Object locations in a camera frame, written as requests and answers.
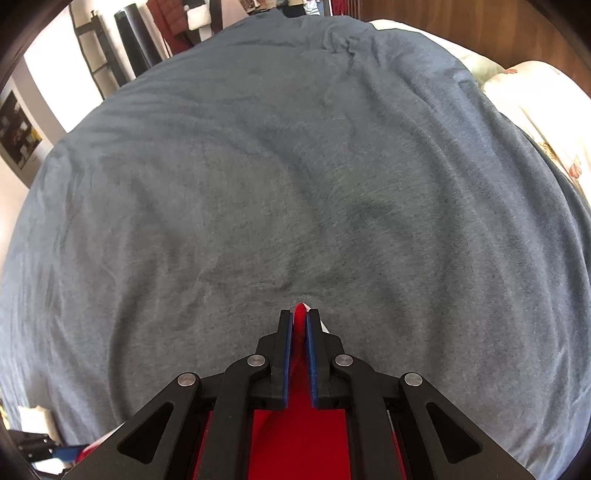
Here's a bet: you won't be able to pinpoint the wooden headboard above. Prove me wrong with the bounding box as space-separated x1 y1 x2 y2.
360 0 591 97

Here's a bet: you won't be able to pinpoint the wall poster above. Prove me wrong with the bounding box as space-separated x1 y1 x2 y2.
0 90 44 169

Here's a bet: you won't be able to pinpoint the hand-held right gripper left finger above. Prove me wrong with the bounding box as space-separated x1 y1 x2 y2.
60 310 294 480

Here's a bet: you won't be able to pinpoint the black ladder rack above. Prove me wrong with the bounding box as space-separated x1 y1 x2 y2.
74 11 125 100

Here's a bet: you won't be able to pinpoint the black rolled mat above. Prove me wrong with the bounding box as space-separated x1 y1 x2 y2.
114 4 162 86

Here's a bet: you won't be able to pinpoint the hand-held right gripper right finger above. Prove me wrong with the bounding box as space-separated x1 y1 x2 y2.
306 308 536 480

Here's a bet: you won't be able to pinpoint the white floral quilt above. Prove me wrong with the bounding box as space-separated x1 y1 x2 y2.
480 60 591 217

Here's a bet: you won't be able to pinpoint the pale pillow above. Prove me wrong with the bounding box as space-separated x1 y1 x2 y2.
372 18 506 86

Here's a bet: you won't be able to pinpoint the hanging red garment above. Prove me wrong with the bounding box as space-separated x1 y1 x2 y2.
147 0 195 58

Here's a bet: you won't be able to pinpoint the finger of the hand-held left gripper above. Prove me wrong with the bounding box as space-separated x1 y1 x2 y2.
14 431 88 464

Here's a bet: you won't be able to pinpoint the grey-blue blanket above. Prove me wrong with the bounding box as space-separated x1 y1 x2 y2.
0 10 591 480

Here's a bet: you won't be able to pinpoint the white hanging bag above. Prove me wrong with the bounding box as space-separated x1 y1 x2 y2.
184 2 213 31

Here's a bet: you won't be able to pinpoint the red pants with white stripes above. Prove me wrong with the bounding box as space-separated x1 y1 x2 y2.
76 302 407 480

